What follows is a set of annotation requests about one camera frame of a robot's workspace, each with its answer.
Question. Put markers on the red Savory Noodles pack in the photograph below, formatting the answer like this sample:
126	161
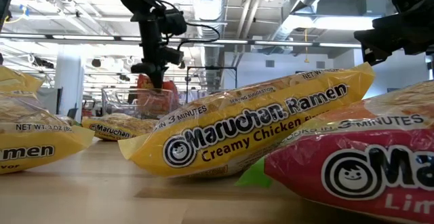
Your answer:
157	98

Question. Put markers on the yellow Maruchan creamy chicken pack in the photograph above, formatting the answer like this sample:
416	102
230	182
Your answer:
115	129
34	142
17	79
237	139

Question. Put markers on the gray ceiling HVAC unit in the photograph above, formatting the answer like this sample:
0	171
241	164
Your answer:
349	5

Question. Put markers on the rectangular ceiling light panel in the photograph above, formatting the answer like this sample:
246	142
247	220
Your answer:
339	23

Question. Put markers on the long linear ceiling light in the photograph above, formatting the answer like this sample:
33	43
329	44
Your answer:
84	37

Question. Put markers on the red background equipment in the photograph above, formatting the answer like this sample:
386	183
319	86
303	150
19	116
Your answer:
89	108

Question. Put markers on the white building column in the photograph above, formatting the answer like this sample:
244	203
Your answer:
69	81

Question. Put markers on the gray fabric partition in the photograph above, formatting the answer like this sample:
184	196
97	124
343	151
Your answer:
49	100

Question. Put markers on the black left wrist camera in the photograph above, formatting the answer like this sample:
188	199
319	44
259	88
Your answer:
171	55

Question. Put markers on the dark wall monitor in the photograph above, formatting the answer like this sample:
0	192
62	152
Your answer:
393	90

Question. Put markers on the gray wall vent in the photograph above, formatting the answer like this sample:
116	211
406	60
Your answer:
270	63
320	64

